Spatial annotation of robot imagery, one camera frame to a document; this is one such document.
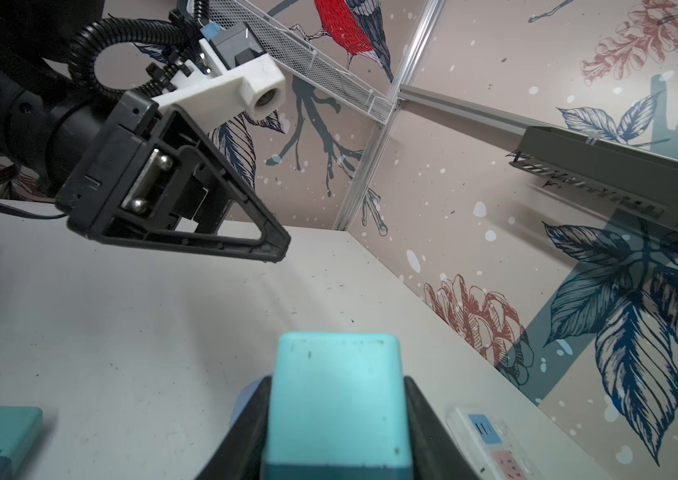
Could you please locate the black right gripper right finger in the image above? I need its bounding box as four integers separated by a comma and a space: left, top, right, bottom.
404, 376, 479, 480

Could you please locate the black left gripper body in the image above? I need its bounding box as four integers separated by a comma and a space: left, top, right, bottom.
56, 91, 207, 240

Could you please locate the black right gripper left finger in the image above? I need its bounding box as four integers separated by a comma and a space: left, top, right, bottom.
196, 375, 272, 480

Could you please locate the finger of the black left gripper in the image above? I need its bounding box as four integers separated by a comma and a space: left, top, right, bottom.
101, 134, 291, 263

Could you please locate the white long power strip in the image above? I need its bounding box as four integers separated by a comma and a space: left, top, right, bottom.
446, 406, 544, 480

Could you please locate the blue square power strip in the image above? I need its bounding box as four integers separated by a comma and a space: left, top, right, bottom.
229, 377, 264, 428

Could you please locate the teal charger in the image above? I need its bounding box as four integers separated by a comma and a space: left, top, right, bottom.
262, 332, 414, 479

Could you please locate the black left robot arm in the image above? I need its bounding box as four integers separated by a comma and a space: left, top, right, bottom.
0, 1, 291, 262

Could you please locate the black hanging basket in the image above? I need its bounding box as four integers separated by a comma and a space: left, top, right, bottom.
511, 126, 678, 232

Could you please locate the white wire mesh shelf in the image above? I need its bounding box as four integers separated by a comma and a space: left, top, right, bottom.
210, 0, 393, 124

